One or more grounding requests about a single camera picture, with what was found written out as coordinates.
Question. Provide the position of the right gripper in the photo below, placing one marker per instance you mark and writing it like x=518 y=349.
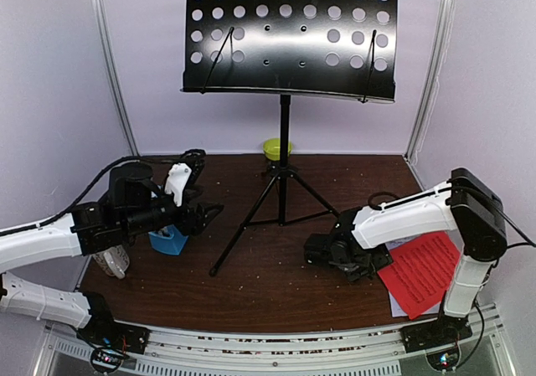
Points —
x=383 y=258

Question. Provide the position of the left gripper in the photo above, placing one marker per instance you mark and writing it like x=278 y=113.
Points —
x=196 y=224

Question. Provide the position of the red sheet music paper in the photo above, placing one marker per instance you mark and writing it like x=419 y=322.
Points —
x=421 y=271

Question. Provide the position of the black music stand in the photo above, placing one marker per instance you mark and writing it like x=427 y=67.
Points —
x=331 y=48

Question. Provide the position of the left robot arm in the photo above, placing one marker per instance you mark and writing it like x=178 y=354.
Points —
x=145 y=194

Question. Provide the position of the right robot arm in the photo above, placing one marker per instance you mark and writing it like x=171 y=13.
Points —
x=462 y=206

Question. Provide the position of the blue metronome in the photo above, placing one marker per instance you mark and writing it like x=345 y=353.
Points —
x=168 y=241

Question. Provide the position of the white sheet music paper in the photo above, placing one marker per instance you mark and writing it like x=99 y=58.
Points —
x=396 y=309

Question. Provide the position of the green plastic bowl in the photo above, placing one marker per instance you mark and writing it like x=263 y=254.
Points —
x=272 y=149

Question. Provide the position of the white patterned mug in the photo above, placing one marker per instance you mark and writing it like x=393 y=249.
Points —
x=114 y=261

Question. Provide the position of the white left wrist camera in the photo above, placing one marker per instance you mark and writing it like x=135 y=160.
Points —
x=177 y=179

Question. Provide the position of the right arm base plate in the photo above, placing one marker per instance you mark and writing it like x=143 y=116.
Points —
x=439 y=340

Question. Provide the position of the right aluminium corner post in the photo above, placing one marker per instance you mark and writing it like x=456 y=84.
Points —
x=432 y=84

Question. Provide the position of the aluminium corner post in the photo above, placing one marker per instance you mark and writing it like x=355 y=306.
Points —
x=112 y=74
x=432 y=84

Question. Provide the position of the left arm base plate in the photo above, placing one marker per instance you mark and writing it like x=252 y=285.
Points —
x=112 y=343

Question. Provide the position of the left aluminium corner post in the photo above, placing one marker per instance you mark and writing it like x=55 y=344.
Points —
x=112 y=74

